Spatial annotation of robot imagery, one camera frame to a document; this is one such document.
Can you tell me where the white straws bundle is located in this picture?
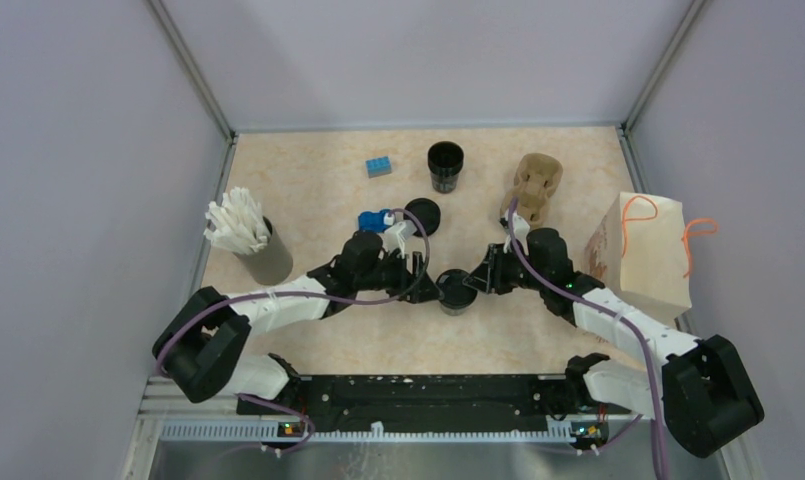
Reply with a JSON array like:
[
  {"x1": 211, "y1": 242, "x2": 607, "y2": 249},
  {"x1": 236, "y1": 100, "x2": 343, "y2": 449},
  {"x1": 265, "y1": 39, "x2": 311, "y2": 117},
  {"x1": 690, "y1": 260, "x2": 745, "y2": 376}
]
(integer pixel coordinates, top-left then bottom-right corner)
[{"x1": 203, "y1": 187, "x2": 272, "y2": 255}]

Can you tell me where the blue toy car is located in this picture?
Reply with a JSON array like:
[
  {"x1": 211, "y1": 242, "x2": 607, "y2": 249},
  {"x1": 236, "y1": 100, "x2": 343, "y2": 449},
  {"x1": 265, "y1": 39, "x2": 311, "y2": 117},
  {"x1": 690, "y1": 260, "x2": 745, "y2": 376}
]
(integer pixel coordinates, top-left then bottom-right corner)
[{"x1": 357, "y1": 209, "x2": 396, "y2": 233}]

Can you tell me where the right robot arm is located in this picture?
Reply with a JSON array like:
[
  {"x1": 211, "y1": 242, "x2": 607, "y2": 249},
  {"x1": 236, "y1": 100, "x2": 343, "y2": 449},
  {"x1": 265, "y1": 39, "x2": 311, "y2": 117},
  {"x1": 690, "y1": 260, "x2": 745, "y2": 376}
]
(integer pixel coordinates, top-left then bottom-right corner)
[{"x1": 463, "y1": 228, "x2": 765, "y2": 458}]

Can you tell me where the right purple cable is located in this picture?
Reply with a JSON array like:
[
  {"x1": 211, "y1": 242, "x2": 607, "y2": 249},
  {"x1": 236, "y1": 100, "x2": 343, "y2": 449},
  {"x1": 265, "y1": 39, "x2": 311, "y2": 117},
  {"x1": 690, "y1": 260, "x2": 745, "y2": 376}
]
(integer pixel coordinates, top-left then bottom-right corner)
[{"x1": 505, "y1": 197, "x2": 672, "y2": 480}]

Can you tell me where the black cup lid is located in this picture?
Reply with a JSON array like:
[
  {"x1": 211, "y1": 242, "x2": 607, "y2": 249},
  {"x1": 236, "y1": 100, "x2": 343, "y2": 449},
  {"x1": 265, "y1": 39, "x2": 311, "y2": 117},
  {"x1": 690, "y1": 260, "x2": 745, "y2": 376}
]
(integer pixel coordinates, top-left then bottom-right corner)
[
  {"x1": 404, "y1": 197, "x2": 442, "y2": 237},
  {"x1": 436, "y1": 269, "x2": 474, "y2": 293}
]

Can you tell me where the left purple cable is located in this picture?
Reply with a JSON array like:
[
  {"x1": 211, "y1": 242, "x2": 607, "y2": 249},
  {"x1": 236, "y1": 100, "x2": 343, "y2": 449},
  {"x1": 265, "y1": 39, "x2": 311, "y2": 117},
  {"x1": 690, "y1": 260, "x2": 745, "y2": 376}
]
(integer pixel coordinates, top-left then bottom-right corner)
[{"x1": 153, "y1": 207, "x2": 432, "y2": 458}]

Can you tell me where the brown cardboard cup carrier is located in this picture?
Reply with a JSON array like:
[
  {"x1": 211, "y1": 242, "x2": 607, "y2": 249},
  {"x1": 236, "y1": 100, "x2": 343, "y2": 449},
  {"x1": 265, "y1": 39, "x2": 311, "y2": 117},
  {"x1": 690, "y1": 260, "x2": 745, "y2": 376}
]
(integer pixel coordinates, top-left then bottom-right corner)
[{"x1": 500, "y1": 153, "x2": 563, "y2": 230}]

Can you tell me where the blue toy brick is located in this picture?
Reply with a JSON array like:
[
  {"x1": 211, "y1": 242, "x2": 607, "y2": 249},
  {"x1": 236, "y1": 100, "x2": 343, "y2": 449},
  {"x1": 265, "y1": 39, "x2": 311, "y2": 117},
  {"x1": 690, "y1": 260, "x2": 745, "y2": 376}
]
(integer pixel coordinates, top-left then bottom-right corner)
[{"x1": 365, "y1": 156, "x2": 393, "y2": 178}]

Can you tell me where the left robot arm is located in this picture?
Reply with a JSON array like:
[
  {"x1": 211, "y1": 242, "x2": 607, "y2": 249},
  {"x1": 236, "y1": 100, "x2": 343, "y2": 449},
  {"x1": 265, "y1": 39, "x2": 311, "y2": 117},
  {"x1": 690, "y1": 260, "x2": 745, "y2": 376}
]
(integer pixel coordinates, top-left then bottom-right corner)
[{"x1": 152, "y1": 232, "x2": 442, "y2": 414}]

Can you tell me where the grey straw holder cup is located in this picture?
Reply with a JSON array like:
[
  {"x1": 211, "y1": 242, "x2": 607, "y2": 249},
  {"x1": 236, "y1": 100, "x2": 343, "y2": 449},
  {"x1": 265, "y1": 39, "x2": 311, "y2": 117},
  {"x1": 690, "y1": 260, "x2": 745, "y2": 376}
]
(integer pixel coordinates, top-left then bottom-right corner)
[{"x1": 234, "y1": 216, "x2": 293, "y2": 286}]

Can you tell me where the single black coffee cup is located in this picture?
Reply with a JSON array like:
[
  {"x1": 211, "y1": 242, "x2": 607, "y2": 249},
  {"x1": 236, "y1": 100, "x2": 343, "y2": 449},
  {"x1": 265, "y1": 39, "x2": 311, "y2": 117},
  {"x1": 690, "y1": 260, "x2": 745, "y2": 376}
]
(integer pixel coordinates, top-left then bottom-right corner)
[{"x1": 439, "y1": 290, "x2": 478, "y2": 316}]

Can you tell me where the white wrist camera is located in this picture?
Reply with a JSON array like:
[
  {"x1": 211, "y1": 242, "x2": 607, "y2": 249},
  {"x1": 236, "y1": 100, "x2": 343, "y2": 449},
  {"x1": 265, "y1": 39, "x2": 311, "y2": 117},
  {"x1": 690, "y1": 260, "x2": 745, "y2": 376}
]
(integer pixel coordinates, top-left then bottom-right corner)
[
  {"x1": 383, "y1": 220, "x2": 417, "y2": 257},
  {"x1": 501, "y1": 212, "x2": 530, "y2": 253}
]

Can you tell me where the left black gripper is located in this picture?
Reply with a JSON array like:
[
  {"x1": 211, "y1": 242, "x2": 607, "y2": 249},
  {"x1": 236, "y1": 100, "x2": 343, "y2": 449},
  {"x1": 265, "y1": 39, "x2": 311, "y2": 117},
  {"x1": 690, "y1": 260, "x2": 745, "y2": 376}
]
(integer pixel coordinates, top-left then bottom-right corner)
[{"x1": 355, "y1": 248, "x2": 444, "y2": 304}]

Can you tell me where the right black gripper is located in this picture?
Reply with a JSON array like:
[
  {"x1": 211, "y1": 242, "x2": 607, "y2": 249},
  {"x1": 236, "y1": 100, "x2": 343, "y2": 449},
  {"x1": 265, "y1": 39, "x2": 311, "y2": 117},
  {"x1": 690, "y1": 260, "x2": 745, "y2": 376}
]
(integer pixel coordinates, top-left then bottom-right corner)
[{"x1": 464, "y1": 243, "x2": 548, "y2": 296}]

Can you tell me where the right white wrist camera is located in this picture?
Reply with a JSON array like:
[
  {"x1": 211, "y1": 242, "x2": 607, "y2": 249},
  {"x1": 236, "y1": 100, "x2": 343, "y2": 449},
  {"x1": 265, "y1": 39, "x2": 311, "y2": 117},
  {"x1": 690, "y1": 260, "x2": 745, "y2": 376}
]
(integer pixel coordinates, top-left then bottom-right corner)
[{"x1": 501, "y1": 212, "x2": 530, "y2": 253}]

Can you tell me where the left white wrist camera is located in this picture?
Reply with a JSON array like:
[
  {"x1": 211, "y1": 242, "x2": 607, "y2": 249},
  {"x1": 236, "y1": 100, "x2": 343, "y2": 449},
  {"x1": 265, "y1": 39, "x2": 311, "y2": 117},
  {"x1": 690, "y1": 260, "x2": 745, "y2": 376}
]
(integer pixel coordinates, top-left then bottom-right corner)
[{"x1": 383, "y1": 220, "x2": 417, "y2": 257}]

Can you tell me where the purple cable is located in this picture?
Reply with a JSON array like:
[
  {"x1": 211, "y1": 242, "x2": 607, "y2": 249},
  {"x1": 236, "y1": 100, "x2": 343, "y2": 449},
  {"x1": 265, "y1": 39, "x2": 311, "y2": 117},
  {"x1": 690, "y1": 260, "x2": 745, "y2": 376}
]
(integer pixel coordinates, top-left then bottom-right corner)
[
  {"x1": 153, "y1": 207, "x2": 432, "y2": 458},
  {"x1": 505, "y1": 197, "x2": 672, "y2": 480}
]

